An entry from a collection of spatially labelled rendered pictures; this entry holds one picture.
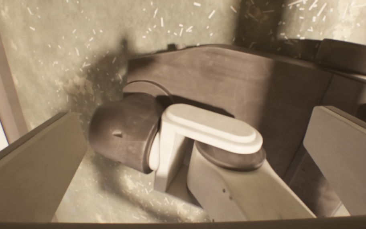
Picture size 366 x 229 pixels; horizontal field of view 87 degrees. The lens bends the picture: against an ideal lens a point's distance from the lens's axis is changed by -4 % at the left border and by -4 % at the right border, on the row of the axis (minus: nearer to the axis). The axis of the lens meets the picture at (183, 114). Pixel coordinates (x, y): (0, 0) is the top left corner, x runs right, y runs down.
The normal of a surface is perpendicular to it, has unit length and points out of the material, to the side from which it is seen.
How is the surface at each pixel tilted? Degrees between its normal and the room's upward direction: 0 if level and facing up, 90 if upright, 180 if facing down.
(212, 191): 40
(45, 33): 0
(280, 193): 90
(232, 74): 0
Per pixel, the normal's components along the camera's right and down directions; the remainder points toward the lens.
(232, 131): 0.15, -0.89
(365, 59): -0.70, 0.18
